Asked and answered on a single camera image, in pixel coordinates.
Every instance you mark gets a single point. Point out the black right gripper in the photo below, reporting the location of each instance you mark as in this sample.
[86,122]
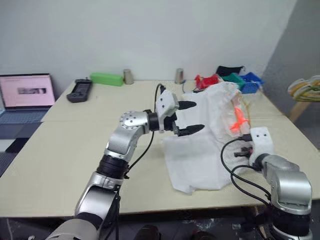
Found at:
[245,153]

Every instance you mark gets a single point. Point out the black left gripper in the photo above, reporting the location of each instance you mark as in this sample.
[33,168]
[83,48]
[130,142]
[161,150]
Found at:
[171,123]

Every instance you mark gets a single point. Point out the white cloth garment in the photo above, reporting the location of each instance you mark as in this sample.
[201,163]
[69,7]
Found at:
[197,160]

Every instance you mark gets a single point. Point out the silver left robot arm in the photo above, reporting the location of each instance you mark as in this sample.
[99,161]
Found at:
[120,145]

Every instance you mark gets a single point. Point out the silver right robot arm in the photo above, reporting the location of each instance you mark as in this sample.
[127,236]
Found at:
[287,180]

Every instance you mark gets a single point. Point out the red plastic bin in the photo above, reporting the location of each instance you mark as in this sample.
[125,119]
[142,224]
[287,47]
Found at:
[208,81]

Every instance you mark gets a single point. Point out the metal cup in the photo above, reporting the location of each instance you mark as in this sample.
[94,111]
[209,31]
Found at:
[128,77]
[179,76]

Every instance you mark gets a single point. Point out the green plastic bin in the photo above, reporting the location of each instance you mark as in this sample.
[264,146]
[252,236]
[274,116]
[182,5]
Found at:
[235,78]

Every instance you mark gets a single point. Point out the wooden stand leg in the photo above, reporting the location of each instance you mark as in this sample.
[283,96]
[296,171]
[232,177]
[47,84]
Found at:
[298,110]

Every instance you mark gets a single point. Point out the blue plastic bin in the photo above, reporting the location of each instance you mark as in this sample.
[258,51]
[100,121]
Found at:
[251,83]

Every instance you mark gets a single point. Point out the clear crumpled plastic bag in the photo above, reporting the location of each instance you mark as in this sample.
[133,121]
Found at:
[217,225]

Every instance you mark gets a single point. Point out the white and yellow bundle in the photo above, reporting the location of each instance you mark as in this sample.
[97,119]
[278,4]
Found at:
[305,90]

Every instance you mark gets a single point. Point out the green rectangular box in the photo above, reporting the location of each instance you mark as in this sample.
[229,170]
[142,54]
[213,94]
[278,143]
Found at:
[106,79]

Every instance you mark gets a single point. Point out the black handheld controller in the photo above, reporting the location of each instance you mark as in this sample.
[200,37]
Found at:
[79,91]

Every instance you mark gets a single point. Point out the dark rounded shape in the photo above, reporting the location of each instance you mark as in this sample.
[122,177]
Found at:
[147,233]

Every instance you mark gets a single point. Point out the open grey laptop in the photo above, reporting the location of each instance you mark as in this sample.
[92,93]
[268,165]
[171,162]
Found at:
[27,90]

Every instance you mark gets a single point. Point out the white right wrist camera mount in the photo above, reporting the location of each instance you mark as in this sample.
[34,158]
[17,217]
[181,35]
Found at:
[261,141]

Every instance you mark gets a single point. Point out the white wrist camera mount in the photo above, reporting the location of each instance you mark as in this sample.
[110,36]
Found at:
[261,141]
[165,105]

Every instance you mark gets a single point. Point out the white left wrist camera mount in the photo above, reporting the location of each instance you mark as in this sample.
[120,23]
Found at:
[165,105]

